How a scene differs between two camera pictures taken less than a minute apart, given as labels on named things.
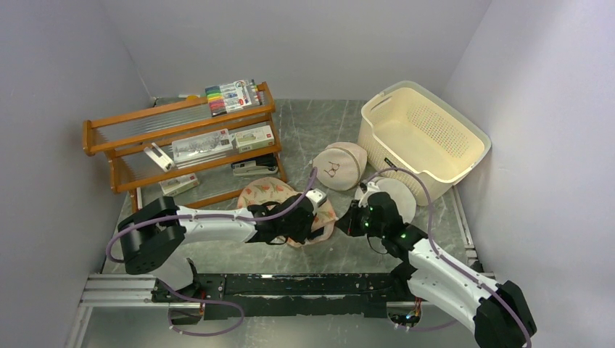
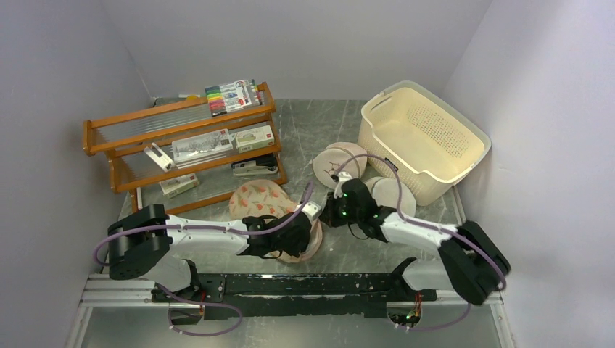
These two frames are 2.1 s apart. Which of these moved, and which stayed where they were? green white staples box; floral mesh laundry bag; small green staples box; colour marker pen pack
Moved: floral mesh laundry bag
Stayed: green white staples box; small green staples box; colour marker pen pack
